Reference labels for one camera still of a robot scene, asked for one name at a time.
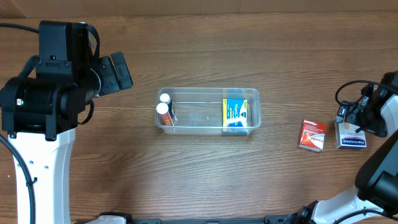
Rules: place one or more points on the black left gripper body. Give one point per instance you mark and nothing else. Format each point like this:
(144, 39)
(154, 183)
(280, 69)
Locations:
(109, 76)

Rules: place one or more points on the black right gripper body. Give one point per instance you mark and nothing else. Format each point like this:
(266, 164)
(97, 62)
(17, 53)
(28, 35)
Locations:
(352, 115)

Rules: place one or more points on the white blue plaster box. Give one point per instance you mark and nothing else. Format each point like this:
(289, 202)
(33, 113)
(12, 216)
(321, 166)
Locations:
(348, 138)

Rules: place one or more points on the black tube white cap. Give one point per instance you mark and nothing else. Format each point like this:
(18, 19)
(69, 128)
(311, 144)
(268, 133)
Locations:
(166, 98)

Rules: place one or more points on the red white medicine box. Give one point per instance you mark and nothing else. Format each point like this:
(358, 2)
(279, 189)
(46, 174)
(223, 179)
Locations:
(312, 135)

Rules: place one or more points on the orange tube white cap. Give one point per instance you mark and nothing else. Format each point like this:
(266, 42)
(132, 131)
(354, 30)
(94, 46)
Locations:
(163, 110)

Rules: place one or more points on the clear plastic container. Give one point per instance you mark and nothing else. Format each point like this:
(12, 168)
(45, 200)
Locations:
(199, 110)

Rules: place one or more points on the blue yellow medicine box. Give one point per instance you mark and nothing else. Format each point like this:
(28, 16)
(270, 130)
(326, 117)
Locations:
(235, 112)

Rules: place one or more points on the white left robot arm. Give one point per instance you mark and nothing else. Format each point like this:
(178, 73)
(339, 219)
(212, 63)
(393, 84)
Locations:
(40, 109)

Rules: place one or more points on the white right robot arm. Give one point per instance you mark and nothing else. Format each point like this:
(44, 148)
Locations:
(375, 189)

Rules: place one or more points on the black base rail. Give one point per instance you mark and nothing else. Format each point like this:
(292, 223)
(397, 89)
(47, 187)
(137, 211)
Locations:
(268, 219)

